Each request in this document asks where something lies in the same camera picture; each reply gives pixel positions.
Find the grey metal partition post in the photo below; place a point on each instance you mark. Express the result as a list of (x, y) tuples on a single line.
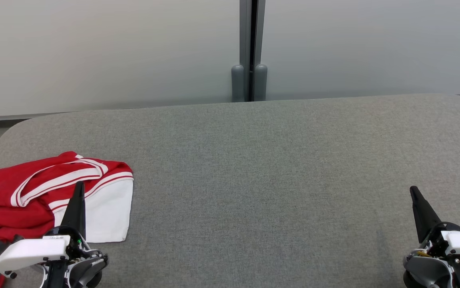
[(246, 32)]

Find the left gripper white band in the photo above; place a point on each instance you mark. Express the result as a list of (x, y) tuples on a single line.
[(33, 252)]

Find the grey cylindrical post bumper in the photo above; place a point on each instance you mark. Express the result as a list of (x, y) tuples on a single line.
[(260, 84), (238, 84)]

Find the grey fabric sofa seat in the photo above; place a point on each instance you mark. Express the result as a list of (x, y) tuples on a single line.
[(254, 180)]

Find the red white basketball jersey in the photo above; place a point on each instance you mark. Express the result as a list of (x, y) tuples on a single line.
[(105, 216)]

